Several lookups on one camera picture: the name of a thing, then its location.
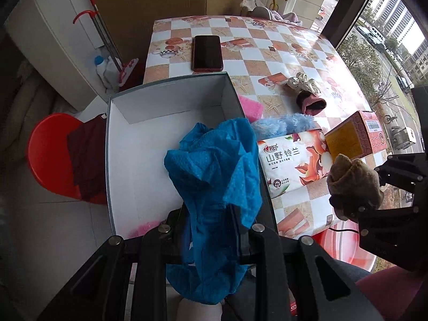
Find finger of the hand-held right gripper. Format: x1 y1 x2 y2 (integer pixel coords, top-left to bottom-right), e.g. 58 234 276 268
329 194 420 230
374 154 428 189

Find tan sock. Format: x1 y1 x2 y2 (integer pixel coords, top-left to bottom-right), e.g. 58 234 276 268
327 154 384 221

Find grey cardboard box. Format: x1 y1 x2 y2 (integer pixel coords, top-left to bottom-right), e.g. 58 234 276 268
105 71 278 241

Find black smartphone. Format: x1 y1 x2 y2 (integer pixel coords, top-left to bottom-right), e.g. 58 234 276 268
192 35 224 72

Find pink knit sock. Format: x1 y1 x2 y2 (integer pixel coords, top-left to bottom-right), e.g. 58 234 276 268
296 90 326 116

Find checkered tablecloth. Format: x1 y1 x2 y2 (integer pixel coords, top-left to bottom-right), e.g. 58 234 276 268
143 15 375 239

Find pink sponge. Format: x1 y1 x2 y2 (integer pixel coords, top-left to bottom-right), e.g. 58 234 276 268
238 95 265 121

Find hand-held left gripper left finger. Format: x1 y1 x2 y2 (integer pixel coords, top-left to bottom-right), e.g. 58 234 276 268
37 207 194 321

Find pink plastic basin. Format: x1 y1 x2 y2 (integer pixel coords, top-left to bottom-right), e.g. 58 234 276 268
312 227 377 272

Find brown cardboard sheet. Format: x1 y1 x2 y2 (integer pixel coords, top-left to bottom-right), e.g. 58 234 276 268
83 0 255 74

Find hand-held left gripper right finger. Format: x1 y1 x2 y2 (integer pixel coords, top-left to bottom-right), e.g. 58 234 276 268
227 204 385 321

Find red handled mop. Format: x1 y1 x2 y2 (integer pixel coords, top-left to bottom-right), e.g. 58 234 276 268
74 0 139 87

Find pink patterned carton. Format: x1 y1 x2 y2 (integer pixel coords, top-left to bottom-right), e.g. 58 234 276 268
324 110 388 161

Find white cabinet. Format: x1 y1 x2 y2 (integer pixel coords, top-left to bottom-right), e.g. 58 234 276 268
5 0 116 112

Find floral tissue pack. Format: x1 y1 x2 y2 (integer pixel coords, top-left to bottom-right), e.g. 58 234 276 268
257 129 335 201

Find red plastic stool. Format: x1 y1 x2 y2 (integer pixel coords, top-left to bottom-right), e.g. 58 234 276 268
27 113 108 205

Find fluffy light blue duster cloth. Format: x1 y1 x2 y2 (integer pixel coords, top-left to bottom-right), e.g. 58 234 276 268
250 114 316 136

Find white bottle blue cap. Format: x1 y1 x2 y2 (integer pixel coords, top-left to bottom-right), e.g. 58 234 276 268
94 55 117 89

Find person's maroon garment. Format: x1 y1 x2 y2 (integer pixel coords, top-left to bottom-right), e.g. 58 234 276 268
356 267 425 321

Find white polka dot scrunchie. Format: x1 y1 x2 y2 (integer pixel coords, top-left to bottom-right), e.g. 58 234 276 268
288 72 322 97

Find towel covered chair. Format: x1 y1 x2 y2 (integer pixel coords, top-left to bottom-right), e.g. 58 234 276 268
239 0 303 27

